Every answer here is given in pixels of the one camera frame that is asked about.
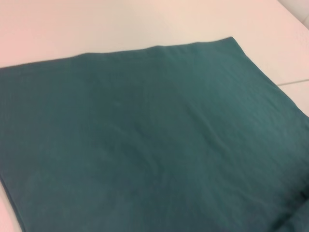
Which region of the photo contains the teal blue t-shirt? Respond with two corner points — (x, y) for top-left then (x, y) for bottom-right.
(0, 36), (309, 232)

